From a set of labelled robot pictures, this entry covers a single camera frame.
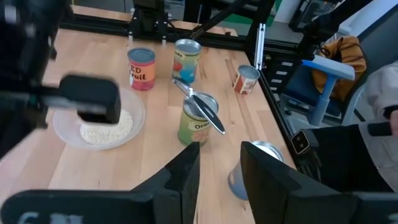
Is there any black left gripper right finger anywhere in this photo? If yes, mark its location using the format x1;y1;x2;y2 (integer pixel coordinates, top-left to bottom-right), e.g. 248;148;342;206
240;141;398;224

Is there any light blue chair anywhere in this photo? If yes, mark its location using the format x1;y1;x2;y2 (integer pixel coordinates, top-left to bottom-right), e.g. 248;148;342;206
301;54;366;128

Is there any person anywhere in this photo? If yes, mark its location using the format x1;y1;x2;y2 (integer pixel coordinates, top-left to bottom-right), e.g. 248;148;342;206
312;60;398;193

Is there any clear plastic bowl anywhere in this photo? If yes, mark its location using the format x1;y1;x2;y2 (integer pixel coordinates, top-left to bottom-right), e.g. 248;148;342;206
52;86;146;151

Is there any silver metal bracket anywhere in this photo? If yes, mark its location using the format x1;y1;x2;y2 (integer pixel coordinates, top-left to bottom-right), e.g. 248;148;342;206
254;23;267;71

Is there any pale grains heap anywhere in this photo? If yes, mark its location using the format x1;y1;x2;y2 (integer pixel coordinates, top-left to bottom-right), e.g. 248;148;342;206
80;108;134;146

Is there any mixed fruit red orange can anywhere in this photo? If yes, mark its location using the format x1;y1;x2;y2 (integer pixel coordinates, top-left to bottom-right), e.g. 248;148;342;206
127;47;156;91

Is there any person's hand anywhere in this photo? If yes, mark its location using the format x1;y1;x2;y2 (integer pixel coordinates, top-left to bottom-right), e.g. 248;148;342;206
388;110;398;136

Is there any pale green labelled can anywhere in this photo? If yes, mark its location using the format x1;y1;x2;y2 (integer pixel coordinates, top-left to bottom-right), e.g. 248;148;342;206
227;140;285;201

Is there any yellow bag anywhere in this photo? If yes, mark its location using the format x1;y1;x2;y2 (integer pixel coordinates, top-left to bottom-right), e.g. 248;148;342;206
312;35;368;100

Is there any tomatoes blue can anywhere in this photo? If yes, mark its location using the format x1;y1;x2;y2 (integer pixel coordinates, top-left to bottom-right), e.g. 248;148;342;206
172;38;202;86

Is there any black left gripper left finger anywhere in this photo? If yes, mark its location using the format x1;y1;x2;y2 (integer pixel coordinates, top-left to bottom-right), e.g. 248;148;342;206
0;141;201;224

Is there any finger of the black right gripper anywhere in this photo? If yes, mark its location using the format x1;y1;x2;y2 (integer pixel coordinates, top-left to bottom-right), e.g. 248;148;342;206
40;73;122;125

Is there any oranges green can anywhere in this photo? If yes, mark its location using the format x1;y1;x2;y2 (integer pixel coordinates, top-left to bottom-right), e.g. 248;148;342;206
177;91;220;147

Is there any small black camera box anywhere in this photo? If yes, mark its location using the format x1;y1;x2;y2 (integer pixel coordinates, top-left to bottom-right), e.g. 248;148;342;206
290;129;320;156

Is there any red and white can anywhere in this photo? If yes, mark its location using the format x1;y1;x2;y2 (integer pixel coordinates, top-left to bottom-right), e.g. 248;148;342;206
232;64;261;95

